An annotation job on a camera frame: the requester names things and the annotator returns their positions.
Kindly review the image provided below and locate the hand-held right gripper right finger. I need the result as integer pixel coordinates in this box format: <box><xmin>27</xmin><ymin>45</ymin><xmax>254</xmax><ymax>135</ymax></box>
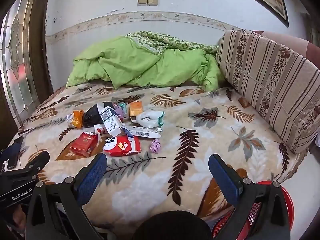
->
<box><xmin>208</xmin><ymin>154</ymin><xmax>292</xmax><ymax>240</ymax></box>

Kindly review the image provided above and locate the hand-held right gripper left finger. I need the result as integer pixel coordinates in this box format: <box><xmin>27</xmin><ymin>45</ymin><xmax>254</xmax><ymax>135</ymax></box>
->
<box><xmin>25</xmin><ymin>152</ymin><xmax>108</xmax><ymax>240</ymax></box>

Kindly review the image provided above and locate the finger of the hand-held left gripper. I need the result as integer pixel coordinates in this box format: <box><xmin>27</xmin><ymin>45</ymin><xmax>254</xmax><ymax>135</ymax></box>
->
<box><xmin>24</xmin><ymin>151</ymin><xmax>50</xmax><ymax>180</ymax></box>
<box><xmin>0</xmin><ymin>135</ymin><xmax>25</xmax><ymax>171</ymax></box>

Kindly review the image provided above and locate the red white box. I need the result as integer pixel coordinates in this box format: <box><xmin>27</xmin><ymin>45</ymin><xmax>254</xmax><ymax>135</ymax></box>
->
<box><xmin>102</xmin><ymin>134</ymin><xmax>142</xmax><ymax>157</ymax></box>

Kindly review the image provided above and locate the orange snack wrapper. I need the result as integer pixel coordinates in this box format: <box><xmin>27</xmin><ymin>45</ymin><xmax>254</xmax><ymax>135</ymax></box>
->
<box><xmin>66</xmin><ymin>110</ymin><xmax>85</xmax><ymax>129</ymax></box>

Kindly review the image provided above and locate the white barcode box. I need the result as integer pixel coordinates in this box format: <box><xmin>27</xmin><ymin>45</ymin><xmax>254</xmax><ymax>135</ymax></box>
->
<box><xmin>96</xmin><ymin>104</ymin><xmax>128</xmax><ymax>135</ymax></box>

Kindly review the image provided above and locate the red plastic mesh basket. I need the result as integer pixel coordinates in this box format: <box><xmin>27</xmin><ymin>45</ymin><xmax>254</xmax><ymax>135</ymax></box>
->
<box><xmin>211</xmin><ymin>180</ymin><xmax>295</xmax><ymax>240</ymax></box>

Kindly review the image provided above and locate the white green plastic bag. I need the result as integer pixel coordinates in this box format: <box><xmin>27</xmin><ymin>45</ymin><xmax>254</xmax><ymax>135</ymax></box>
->
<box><xmin>136</xmin><ymin>110</ymin><xmax>165</xmax><ymax>130</ymax></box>

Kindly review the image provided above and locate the red cigarette box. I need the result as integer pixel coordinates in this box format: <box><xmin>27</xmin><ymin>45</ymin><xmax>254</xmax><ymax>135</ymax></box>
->
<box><xmin>69</xmin><ymin>131</ymin><xmax>98</xmax><ymax>157</ymax></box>

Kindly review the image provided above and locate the black plastic bag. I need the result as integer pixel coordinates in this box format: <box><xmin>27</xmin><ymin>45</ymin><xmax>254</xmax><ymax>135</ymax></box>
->
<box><xmin>82</xmin><ymin>102</ymin><xmax>115</xmax><ymax>128</ymax></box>

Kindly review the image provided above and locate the leaf-print blanket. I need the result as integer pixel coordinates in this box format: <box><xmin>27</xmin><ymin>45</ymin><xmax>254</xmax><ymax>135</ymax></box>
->
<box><xmin>7</xmin><ymin>84</ymin><xmax>310</xmax><ymax>230</ymax></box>

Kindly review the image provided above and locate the packet at left edge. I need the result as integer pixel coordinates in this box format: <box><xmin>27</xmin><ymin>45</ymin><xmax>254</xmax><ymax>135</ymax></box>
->
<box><xmin>120</xmin><ymin>126</ymin><xmax>162</xmax><ymax>139</ymax></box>

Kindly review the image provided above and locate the purple crumpled wrapper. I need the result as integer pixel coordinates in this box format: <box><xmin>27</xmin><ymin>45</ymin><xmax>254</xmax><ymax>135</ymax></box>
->
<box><xmin>149</xmin><ymin>139</ymin><xmax>162</xmax><ymax>153</ymax></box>

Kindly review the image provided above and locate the pink packet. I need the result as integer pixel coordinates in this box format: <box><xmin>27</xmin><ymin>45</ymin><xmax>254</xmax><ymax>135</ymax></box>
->
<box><xmin>112</xmin><ymin>102</ymin><xmax>129</xmax><ymax>122</ymax></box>

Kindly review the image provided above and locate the person's dark trousered leg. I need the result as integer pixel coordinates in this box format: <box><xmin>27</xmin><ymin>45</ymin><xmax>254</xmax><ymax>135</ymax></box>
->
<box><xmin>132</xmin><ymin>210</ymin><xmax>213</xmax><ymax>240</ymax></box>

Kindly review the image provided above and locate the orange carton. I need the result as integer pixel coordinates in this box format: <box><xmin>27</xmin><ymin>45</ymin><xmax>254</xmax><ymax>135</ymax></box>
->
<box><xmin>129</xmin><ymin>101</ymin><xmax>143</xmax><ymax>123</ymax></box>

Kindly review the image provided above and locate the stained glass door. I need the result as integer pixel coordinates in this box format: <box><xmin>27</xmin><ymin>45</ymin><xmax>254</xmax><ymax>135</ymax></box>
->
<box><xmin>0</xmin><ymin>0</ymin><xmax>54</xmax><ymax>128</ymax></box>

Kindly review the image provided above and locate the striped floral cushion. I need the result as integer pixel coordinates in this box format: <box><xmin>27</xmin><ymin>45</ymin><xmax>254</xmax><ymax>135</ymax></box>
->
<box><xmin>215</xmin><ymin>29</ymin><xmax>320</xmax><ymax>154</ymax></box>

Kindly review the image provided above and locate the green quilt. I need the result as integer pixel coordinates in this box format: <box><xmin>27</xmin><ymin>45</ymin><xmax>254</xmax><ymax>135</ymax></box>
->
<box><xmin>66</xmin><ymin>31</ymin><xmax>225</xmax><ymax>92</ymax></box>

